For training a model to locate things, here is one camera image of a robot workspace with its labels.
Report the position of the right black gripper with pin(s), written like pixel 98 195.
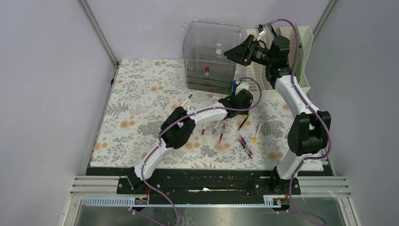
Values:
pixel 243 53

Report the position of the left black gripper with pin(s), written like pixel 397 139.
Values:
pixel 245 112

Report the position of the clear acrylic drawer organizer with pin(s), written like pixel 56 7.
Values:
pixel 204 44

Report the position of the green clipboard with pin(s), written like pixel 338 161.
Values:
pixel 306 39

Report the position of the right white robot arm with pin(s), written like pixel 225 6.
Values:
pixel 309 132

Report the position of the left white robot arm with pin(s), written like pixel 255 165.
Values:
pixel 177 129

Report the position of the blue stapler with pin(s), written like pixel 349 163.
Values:
pixel 234 86

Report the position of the red gel pen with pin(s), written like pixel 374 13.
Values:
pixel 221 134

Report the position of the pink gel pen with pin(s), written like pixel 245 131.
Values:
pixel 246 145

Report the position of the yellow cap white marker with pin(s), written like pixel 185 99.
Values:
pixel 257 133

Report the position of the purple cap white marker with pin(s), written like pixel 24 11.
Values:
pixel 215 128

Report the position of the brown cap white marker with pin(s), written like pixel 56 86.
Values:
pixel 203 129

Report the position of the green cap white marker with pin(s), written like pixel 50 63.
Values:
pixel 186 100

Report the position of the dark purple gel pen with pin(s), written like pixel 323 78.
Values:
pixel 245 149

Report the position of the white mesh file rack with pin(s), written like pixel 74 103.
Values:
pixel 257 71

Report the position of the floral table mat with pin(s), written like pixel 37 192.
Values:
pixel 145 93

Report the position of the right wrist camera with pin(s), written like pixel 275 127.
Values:
pixel 261 30

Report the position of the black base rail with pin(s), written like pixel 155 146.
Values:
pixel 202 186

